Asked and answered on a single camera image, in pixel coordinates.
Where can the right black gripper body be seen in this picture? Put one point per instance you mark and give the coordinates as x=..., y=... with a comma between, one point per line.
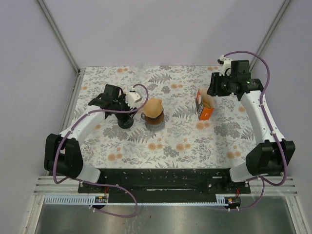
x=221, y=85

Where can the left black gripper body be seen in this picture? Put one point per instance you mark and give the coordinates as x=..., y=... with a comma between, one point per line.
x=122, y=105

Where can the red topped dark flask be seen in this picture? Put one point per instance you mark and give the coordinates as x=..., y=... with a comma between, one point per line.
x=125, y=121

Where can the brown paper coffee filter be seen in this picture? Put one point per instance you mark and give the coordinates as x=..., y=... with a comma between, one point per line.
x=153, y=108

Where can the clear glass carafe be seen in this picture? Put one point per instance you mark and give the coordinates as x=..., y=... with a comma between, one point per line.
x=153, y=128

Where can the orange coffee filter box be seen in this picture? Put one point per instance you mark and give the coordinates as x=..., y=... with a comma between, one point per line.
x=204, y=104

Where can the brown wooden ring holder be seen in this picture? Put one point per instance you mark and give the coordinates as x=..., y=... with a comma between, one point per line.
x=154, y=121

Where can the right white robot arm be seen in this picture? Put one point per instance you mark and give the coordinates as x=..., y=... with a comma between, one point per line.
x=272, y=152

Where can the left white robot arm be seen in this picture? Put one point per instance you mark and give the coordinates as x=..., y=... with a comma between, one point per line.
x=62, y=151

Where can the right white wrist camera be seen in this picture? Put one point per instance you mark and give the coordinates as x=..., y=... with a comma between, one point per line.
x=225, y=63

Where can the aluminium frame rail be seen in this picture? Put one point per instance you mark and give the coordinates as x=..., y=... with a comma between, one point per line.
x=57, y=33

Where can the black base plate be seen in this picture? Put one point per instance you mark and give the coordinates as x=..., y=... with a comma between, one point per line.
x=165, y=184

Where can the white slotted cable duct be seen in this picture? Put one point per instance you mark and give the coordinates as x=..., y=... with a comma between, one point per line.
x=215, y=200

